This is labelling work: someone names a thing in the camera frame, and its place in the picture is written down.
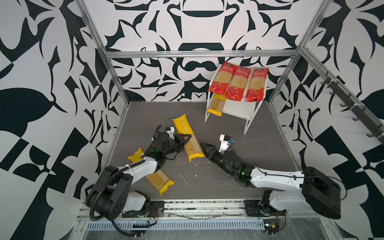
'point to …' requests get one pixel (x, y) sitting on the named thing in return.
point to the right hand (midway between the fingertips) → (201, 145)
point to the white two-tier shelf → (249, 111)
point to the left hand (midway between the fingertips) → (193, 133)
